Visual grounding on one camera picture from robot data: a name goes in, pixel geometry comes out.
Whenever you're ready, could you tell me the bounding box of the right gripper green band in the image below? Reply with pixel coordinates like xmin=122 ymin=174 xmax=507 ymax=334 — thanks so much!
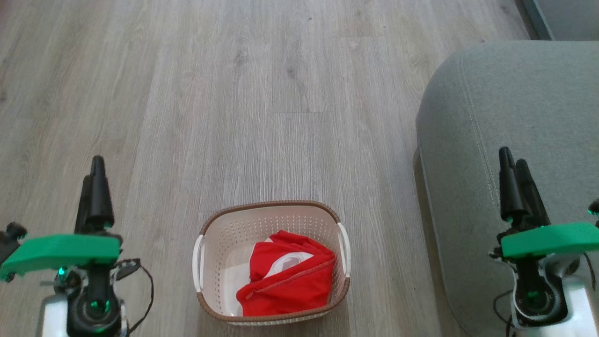
xmin=489 ymin=147 xmax=599 ymax=326

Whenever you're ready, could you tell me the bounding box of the dark grey skirting strip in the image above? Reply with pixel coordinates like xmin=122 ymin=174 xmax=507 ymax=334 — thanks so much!
xmin=514 ymin=0 xmax=555 ymax=41

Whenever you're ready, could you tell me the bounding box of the red cloth garment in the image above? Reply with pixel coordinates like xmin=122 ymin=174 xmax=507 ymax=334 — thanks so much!
xmin=235 ymin=230 xmax=337 ymax=317

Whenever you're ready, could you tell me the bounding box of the white laundry basket brown rim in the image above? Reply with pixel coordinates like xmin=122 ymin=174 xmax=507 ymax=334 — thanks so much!
xmin=192 ymin=200 xmax=351 ymax=326

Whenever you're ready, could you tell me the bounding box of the grey fabric sofa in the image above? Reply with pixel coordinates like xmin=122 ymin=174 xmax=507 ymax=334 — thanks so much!
xmin=416 ymin=40 xmax=599 ymax=337

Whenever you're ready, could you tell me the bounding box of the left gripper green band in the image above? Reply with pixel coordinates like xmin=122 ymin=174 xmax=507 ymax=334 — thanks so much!
xmin=0 ymin=155 xmax=141 ymax=336

